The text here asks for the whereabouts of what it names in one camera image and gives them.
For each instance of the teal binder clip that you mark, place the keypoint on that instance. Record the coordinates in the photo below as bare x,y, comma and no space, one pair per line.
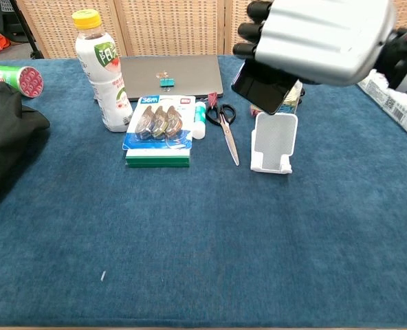
166,82

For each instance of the silver laptop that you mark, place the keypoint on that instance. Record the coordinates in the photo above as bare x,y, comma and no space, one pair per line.
176,77

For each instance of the white green glue stick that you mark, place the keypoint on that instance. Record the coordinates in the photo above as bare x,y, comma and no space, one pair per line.
200,120

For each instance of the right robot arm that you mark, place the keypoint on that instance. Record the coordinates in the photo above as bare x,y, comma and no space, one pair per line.
404,62

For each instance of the green chips can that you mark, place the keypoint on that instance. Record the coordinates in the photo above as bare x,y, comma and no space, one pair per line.
14,80

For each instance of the black fabric bag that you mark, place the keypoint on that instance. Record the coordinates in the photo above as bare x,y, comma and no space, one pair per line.
7,137

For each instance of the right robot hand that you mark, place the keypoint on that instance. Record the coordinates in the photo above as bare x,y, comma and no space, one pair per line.
324,38

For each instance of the blue table cover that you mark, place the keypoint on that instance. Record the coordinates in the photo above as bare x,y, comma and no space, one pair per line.
203,223

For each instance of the tissue pack multipack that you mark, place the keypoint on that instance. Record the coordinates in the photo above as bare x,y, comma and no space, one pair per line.
396,103

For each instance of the wicker folding screen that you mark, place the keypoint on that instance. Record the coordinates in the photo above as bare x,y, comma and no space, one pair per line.
169,27

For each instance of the drink bottle yellow cap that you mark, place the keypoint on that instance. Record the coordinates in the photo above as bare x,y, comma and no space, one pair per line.
102,79

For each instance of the white phone stand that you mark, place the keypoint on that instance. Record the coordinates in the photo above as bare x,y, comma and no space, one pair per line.
274,144

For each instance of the black smartphone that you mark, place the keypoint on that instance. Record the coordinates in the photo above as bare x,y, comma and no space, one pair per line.
263,87

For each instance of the green white flat box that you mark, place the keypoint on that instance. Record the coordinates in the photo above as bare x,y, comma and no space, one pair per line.
158,159

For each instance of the correction tape blister pack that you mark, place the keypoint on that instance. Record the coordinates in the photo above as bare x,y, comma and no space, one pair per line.
159,125

